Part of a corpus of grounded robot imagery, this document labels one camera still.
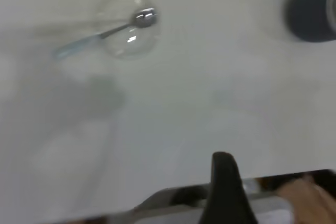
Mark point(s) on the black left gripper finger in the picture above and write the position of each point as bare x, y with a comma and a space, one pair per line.
225, 190

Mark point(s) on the pinkish beige blurred object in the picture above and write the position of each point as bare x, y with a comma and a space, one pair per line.
307, 197

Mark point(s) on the clear glass saucer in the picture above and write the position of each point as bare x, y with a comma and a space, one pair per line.
131, 45

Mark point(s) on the dark grey mug white inside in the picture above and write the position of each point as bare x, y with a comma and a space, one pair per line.
309, 11

